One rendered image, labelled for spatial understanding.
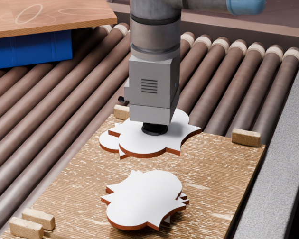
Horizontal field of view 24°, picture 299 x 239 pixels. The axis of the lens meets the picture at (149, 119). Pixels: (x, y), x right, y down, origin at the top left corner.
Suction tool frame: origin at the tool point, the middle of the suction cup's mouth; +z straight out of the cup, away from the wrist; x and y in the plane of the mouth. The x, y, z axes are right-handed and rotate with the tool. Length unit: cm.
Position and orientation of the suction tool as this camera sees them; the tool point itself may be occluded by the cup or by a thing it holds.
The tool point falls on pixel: (154, 134)
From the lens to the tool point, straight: 111.4
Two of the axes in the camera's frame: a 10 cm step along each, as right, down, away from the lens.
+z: 0.0, 8.6, 5.1
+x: 9.8, 1.1, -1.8
